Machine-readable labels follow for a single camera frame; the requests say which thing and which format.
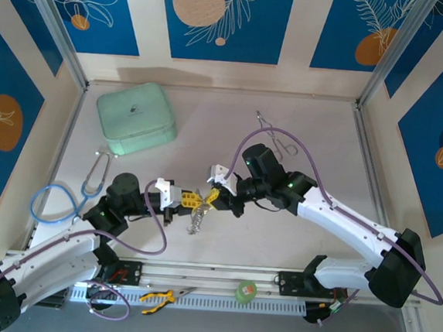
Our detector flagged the blue stethoscope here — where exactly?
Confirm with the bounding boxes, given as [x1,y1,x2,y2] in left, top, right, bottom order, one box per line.
[27,142,120,231]

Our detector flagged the mint green zip case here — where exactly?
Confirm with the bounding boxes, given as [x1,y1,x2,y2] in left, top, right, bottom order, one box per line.
[91,77,182,162]

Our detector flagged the green tape roll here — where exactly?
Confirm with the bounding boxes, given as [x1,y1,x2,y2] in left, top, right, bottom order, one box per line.
[233,279,259,306]

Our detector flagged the yellow black pliers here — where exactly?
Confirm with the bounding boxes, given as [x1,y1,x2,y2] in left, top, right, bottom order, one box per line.
[137,282,199,320]

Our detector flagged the black ribbed extrusion block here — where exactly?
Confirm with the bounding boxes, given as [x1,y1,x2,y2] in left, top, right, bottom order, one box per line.
[34,287,69,311]

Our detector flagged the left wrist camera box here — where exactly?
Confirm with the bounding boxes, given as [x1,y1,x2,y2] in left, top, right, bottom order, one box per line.
[154,176,185,210]

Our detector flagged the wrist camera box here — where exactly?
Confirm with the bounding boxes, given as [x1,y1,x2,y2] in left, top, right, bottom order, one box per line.
[206,163,232,187]
[154,176,185,210]

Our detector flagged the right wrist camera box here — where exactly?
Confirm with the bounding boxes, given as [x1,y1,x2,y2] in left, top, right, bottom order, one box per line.
[206,163,232,187]

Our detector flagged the silver wire tongs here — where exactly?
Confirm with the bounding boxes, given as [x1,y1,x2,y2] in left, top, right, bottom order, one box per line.
[252,109,303,158]

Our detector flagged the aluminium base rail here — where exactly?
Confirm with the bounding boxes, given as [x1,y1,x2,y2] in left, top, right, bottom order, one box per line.
[0,245,424,313]

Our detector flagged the aluminium table side rail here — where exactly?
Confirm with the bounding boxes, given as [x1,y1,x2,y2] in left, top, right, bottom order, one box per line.
[0,74,90,332]
[332,101,443,332]

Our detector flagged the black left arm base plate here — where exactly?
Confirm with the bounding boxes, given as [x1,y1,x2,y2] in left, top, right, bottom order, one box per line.
[94,256,145,287]

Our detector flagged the grey slotted cable duct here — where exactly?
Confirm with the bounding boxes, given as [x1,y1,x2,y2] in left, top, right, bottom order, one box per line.
[68,279,308,322]

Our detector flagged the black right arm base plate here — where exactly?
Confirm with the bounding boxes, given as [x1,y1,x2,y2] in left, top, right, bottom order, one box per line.
[274,269,351,302]

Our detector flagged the black cable bracket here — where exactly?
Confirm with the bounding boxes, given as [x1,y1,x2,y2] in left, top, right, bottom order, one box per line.
[302,302,332,328]
[84,281,121,314]

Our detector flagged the aluminium frame post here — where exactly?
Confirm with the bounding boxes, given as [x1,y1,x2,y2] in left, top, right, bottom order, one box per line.
[356,0,442,115]
[9,0,97,91]

